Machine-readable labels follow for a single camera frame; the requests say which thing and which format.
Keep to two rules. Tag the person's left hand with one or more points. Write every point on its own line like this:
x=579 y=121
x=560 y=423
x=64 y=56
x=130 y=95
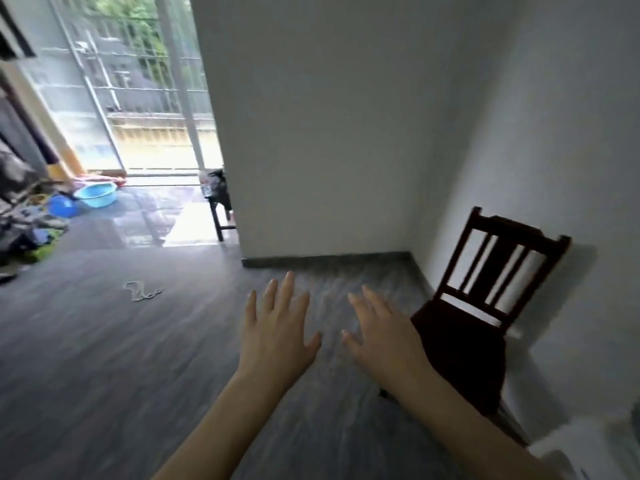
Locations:
x=275 y=339

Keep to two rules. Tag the person's right hand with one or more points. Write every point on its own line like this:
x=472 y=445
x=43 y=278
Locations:
x=387 y=347

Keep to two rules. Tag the clear water bottle red label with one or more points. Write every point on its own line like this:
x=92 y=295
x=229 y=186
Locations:
x=205 y=185

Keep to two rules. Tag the person's right forearm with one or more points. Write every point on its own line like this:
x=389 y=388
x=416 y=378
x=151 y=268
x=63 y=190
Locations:
x=460 y=429

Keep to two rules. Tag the person's left forearm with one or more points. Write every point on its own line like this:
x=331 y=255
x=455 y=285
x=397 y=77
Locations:
x=220 y=434

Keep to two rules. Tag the dark wooden chair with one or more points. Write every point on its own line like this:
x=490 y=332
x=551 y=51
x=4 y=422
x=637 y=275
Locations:
x=460 y=344

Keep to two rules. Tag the dark wooden stool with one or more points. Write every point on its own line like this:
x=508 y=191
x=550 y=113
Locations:
x=220 y=217

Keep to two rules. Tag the black cloth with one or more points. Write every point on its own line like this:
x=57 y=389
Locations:
x=219 y=182

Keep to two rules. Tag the light blue plastic basin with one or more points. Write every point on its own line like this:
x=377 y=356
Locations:
x=96 y=194

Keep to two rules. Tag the pink plastic basin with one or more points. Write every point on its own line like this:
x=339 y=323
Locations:
x=87 y=182

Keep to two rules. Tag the blue plastic bag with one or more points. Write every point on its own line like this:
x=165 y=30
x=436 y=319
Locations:
x=62 y=205

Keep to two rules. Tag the pile of mixed clothes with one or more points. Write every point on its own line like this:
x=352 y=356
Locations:
x=25 y=234

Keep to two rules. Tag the glass sliding door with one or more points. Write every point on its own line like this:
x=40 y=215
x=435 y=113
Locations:
x=125 y=94

